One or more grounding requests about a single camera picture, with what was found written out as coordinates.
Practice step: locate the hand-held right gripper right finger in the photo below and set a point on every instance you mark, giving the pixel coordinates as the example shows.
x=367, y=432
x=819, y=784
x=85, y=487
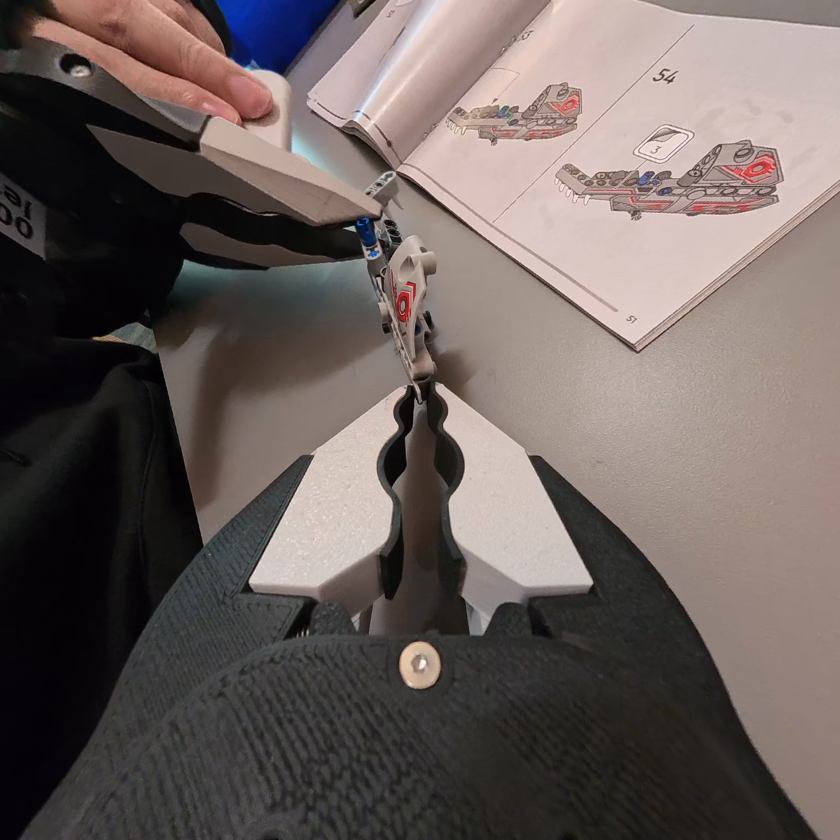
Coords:
x=525, y=525

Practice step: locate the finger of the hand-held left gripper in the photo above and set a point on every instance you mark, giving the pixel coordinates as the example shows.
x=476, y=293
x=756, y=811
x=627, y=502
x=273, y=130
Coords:
x=229, y=246
x=262, y=177

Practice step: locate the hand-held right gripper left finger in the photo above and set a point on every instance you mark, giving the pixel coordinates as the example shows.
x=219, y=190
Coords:
x=321, y=525

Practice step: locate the grey toy brick jaw assembly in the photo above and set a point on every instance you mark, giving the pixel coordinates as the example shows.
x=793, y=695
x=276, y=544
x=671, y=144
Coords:
x=407, y=295

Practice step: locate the grey desk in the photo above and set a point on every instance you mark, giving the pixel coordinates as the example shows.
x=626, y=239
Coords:
x=656, y=525

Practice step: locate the person's left hand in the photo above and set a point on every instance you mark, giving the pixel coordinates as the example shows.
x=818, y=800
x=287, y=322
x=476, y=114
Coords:
x=144, y=46

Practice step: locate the person's black sweatshirt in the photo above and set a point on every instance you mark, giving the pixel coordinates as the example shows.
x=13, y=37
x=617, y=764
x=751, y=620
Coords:
x=79, y=525

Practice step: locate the white instruction booklet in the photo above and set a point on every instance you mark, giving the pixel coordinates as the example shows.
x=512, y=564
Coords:
x=590, y=131

